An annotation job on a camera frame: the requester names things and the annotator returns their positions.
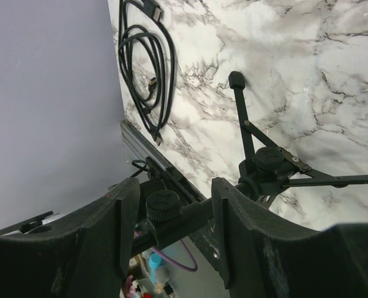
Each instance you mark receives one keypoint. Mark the black tripod shock mount stand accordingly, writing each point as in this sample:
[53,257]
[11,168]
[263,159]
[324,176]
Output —
[267,171]

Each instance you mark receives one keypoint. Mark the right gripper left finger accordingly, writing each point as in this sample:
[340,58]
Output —
[83,254]

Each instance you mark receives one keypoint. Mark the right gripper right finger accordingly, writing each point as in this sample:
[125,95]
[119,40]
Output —
[264,255]

